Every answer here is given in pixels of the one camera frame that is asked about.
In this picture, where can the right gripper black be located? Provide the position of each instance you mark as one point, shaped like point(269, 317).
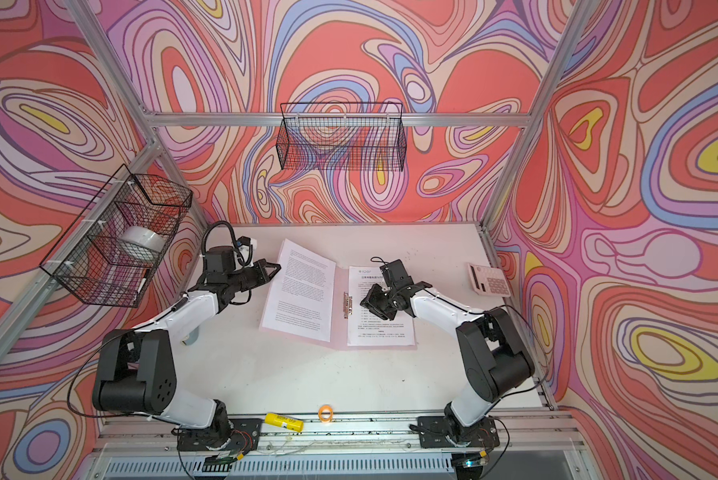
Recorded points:
point(372, 302)

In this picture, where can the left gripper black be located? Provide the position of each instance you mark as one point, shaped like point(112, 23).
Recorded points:
point(259, 269)

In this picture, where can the printed paper sheet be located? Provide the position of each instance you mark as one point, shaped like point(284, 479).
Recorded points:
point(365, 329)
point(300, 298)

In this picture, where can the pink folder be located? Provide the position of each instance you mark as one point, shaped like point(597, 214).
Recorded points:
point(338, 325)

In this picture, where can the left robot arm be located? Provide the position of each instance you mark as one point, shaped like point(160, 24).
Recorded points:
point(136, 372)

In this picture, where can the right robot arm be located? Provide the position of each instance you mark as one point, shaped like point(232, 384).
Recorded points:
point(495, 357)

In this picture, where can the silver folder clip mechanism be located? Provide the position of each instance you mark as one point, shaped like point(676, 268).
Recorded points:
point(347, 305)

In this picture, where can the pink calculator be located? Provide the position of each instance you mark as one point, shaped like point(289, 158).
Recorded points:
point(488, 281)

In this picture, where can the grey blue stapler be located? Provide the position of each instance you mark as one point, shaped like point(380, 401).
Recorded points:
point(192, 337)

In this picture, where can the white tape roll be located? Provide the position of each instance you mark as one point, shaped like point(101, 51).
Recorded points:
point(141, 241)

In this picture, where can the yellow glue stick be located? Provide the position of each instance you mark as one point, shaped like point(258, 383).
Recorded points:
point(284, 422)

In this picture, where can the black wire basket back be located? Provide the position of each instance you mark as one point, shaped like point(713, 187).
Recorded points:
point(342, 136)

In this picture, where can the black wire basket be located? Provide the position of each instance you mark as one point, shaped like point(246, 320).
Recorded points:
point(342, 136)
point(114, 248)

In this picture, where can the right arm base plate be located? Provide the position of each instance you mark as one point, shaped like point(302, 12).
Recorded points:
point(438, 432)

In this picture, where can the black wire basket left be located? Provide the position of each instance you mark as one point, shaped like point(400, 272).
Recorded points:
point(114, 248)

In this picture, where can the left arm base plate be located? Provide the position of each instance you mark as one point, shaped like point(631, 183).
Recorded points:
point(241, 435)

